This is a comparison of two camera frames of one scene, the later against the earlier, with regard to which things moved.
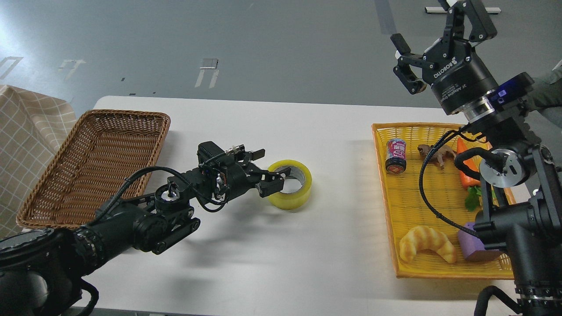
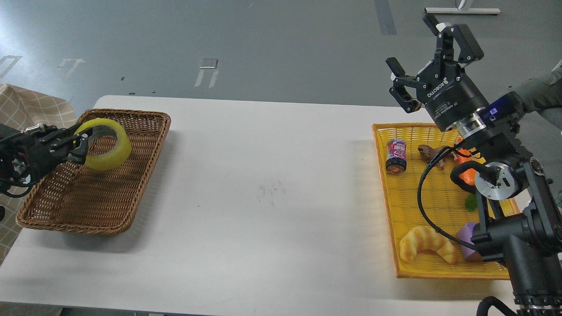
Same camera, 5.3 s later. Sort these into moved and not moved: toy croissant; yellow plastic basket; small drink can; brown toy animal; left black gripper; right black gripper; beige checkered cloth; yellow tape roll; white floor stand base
Moved: yellow tape roll; right black gripper; left black gripper
Not moved: brown toy animal; beige checkered cloth; small drink can; yellow plastic basket; toy croissant; white floor stand base
